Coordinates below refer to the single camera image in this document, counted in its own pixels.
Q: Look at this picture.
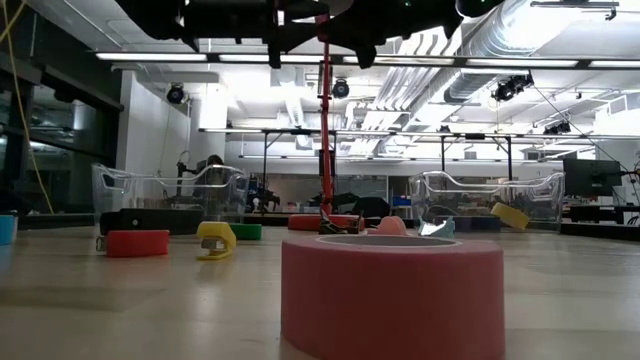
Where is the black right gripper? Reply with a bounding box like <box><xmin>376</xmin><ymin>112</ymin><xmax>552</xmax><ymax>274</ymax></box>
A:
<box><xmin>329</xmin><ymin>0</ymin><xmax>464</xmax><ymax>70</ymax></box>

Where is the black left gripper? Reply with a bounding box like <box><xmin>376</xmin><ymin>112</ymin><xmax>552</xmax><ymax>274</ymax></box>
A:
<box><xmin>182</xmin><ymin>0</ymin><xmax>331</xmax><ymax>70</ymax></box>

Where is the white binder clip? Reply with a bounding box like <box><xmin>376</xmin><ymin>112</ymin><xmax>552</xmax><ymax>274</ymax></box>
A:
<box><xmin>318</xmin><ymin>208</ymin><xmax>362</xmax><ymax>235</ymax></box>

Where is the grey staple remover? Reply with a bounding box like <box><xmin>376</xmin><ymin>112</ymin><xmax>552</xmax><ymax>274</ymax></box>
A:
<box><xmin>417</xmin><ymin>215</ymin><xmax>457</xmax><ymax>239</ymax></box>

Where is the dark blue tape roll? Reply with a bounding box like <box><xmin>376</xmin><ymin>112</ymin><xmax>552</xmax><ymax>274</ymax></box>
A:
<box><xmin>452</xmin><ymin>215</ymin><xmax>502</xmax><ymax>233</ymax></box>

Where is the black stapler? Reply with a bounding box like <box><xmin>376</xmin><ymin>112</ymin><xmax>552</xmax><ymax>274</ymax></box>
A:
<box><xmin>98</xmin><ymin>207</ymin><xmax>205</xmax><ymax>236</ymax></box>

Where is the yellow tape roll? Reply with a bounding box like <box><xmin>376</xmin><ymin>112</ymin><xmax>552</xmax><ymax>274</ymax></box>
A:
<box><xmin>489</xmin><ymin>201</ymin><xmax>530</xmax><ymax>231</ymax></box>

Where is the light blue tape roll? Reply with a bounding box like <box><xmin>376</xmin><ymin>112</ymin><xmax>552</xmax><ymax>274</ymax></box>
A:
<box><xmin>0</xmin><ymin>214</ymin><xmax>19</xmax><ymax>246</ymax></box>

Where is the pink tape roll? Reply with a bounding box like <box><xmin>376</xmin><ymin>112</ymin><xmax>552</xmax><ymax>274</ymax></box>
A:
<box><xmin>280</xmin><ymin>234</ymin><xmax>506</xmax><ymax>360</ymax></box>

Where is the red desk lamp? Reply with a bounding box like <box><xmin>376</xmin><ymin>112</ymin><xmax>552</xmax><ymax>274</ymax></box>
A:
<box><xmin>287</xmin><ymin>13</ymin><xmax>366</xmax><ymax>232</ymax></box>

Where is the person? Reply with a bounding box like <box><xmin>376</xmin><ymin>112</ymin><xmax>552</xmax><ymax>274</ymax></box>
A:
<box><xmin>194</xmin><ymin>153</ymin><xmax>227</xmax><ymax>187</ymax></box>

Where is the ceiling light strip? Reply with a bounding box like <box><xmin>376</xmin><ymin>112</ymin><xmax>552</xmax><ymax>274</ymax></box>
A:
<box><xmin>94</xmin><ymin>51</ymin><xmax>640</xmax><ymax>70</ymax></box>

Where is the clear plastic bin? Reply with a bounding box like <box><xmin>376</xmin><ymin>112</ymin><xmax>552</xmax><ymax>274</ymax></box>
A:
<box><xmin>408</xmin><ymin>170</ymin><xmax>566</xmax><ymax>232</ymax></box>
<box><xmin>91</xmin><ymin>162</ymin><xmax>250</xmax><ymax>225</ymax></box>

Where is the black computer monitor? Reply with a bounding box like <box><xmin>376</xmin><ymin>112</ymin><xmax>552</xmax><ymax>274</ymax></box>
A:
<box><xmin>563</xmin><ymin>158</ymin><xmax>624</xmax><ymax>197</ymax></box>

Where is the black desk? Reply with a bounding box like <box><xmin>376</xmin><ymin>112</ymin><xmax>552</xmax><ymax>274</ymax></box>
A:
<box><xmin>567</xmin><ymin>203</ymin><xmax>640</xmax><ymax>225</ymax></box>

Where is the silver air duct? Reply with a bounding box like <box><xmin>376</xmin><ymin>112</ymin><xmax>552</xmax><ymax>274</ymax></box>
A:
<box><xmin>442</xmin><ymin>0</ymin><xmax>551</xmax><ymax>104</ymax></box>

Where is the yellow extension cord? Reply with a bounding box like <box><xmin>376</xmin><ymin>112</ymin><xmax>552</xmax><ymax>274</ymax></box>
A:
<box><xmin>0</xmin><ymin>0</ymin><xmax>55</xmax><ymax>215</ymax></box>

